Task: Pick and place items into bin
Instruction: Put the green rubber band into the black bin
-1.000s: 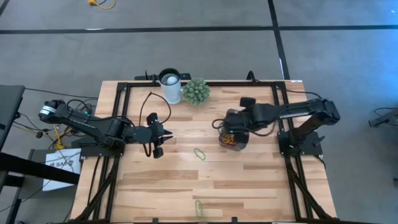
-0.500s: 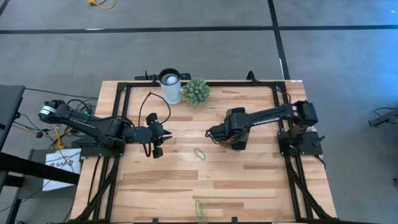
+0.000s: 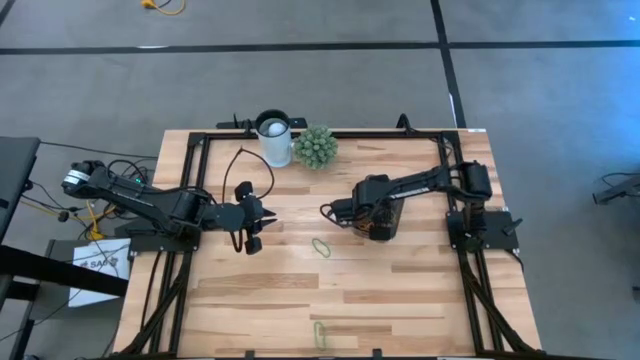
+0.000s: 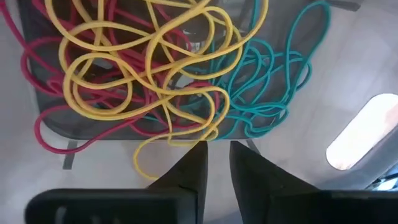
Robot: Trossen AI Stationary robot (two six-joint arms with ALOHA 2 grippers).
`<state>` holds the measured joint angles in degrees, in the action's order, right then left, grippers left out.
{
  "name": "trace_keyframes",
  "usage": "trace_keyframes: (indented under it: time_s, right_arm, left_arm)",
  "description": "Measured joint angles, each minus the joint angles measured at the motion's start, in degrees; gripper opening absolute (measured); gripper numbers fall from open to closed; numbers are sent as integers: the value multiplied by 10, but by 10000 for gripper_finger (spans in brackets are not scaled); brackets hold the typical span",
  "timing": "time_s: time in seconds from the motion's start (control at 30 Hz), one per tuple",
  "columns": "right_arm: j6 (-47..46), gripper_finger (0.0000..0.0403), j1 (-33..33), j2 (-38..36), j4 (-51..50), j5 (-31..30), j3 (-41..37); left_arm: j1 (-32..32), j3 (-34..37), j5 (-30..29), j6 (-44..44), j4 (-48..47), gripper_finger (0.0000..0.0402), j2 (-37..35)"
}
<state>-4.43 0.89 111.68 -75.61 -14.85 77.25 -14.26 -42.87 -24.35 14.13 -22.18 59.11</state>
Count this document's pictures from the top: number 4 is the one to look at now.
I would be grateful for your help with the grey translucent plastic bin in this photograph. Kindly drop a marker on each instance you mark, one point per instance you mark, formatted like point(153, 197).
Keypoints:
point(311, 140)

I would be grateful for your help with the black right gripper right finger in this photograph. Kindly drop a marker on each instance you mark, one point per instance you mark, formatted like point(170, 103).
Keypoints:
point(273, 202)

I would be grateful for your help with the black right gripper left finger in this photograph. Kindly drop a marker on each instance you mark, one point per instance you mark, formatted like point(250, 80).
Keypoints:
point(174, 205)

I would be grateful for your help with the yellow rubber band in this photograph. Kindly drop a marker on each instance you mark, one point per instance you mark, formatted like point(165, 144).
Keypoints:
point(66, 90)
point(102, 47)
point(264, 18)
point(135, 163)

